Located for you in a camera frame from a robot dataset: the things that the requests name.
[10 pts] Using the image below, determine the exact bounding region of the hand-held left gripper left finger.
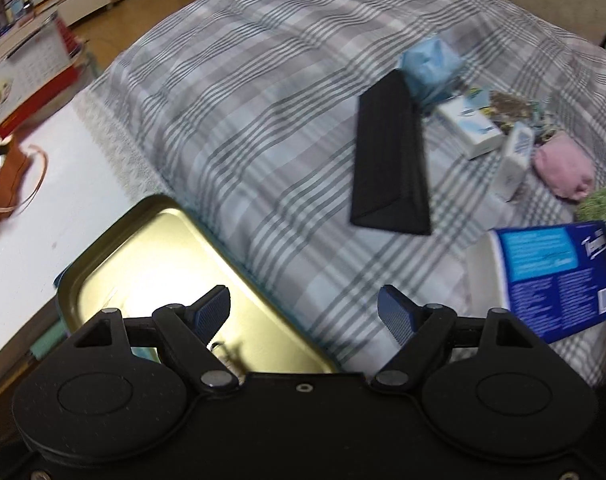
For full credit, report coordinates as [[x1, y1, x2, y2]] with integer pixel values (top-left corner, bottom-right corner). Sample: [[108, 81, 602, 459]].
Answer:
[[66, 285, 241, 394]]

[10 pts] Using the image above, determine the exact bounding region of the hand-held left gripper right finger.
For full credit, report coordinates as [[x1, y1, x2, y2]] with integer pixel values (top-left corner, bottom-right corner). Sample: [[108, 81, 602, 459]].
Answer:
[[372, 284, 536, 393]]

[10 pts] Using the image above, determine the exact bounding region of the gold metal tray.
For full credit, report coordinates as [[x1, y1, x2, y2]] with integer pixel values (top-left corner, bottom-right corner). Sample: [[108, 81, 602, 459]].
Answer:
[[57, 194, 340, 376]]

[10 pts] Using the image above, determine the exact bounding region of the pink soft pouch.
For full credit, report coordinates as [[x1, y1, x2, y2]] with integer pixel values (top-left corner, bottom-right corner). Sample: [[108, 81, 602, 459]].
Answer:
[[533, 130, 594, 202]]

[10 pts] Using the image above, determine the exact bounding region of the green fluffy ball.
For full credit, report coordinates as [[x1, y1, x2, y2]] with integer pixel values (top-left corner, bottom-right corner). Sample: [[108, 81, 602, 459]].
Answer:
[[575, 187, 606, 241]]

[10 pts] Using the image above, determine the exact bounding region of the black triangular glasses case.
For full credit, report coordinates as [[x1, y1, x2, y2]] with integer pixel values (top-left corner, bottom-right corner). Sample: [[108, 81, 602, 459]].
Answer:
[[349, 69, 432, 236]]

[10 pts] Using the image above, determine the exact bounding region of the teal cloth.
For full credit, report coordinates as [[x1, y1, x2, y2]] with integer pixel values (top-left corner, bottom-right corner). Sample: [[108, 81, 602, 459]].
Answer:
[[30, 317, 69, 361]]

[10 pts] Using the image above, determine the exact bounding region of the small white tissue pack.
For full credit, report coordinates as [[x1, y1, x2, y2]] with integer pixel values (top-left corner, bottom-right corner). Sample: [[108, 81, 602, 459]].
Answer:
[[494, 122, 535, 202]]

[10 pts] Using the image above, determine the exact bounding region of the white tissue pack blue print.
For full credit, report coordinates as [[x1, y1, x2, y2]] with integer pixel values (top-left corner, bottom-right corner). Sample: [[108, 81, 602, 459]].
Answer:
[[437, 96, 504, 161]]

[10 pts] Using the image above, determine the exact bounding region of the grey plaid blanket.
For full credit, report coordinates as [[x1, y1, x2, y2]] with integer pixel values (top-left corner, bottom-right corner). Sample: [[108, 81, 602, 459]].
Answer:
[[76, 0, 606, 386]]

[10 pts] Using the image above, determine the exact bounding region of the brown leather bag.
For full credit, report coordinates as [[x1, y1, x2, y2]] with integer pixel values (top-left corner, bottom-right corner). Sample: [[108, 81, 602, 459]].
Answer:
[[0, 137, 49, 229]]

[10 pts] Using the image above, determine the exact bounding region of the light blue cloth pouch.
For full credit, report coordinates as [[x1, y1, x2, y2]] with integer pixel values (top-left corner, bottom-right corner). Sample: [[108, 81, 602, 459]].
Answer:
[[400, 36, 466, 106]]

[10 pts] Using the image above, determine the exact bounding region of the red and white box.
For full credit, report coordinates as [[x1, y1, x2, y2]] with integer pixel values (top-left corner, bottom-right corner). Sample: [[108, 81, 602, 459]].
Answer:
[[0, 17, 89, 138]]

